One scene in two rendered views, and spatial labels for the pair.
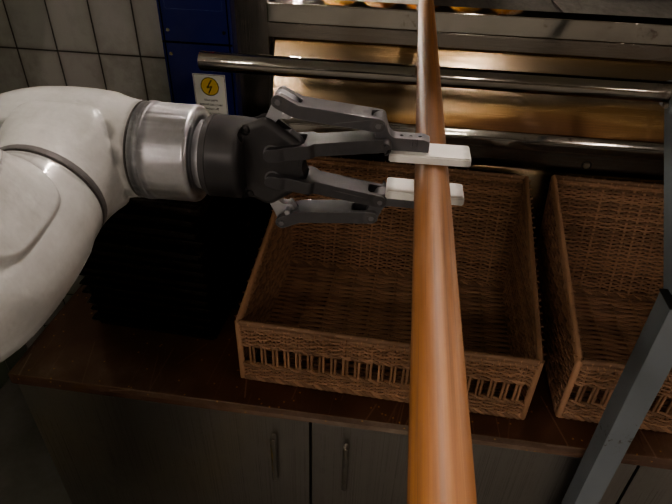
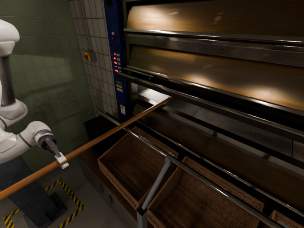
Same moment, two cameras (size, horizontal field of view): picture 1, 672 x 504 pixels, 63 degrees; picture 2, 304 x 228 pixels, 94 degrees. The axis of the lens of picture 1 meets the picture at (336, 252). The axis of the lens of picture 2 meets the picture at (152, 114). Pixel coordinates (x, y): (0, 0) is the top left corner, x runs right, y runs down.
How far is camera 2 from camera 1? 0.84 m
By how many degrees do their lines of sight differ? 28
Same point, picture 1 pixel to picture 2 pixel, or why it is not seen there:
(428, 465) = not seen: outside the picture
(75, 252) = (16, 152)
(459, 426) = not seen: outside the picture
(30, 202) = (8, 145)
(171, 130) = (37, 137)
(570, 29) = (189, 122)
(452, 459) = not seen: outside the picture
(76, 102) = (33, 128)
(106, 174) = (30, 140)
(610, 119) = (200, 148)
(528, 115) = (180, 138)
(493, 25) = (172, 114)
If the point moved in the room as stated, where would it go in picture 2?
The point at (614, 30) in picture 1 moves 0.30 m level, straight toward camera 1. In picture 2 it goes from (200, 126) to (164, 141)
